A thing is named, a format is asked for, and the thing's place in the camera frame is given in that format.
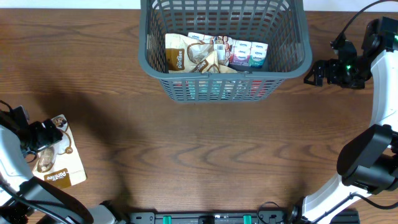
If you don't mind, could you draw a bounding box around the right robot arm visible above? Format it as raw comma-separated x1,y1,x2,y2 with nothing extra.
285,17,397,223

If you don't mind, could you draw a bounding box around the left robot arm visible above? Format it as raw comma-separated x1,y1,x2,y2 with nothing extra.
1,106,129,223

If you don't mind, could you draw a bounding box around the grey plastic laundry basket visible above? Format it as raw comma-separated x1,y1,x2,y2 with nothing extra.
138,0,312,103

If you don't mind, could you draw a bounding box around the mint green wipes packet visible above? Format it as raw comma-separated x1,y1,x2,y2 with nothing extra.
187,80,249,98

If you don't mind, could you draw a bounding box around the Kleenex tissue multipack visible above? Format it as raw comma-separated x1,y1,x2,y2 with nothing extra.
188,32,268,68

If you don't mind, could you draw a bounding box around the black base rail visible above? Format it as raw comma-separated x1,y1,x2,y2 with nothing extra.
127,208,361,224

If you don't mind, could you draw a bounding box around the dried mushroom bag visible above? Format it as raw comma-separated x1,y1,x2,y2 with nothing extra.
32,114,87,189
165,34,223,73
190,50,237,73

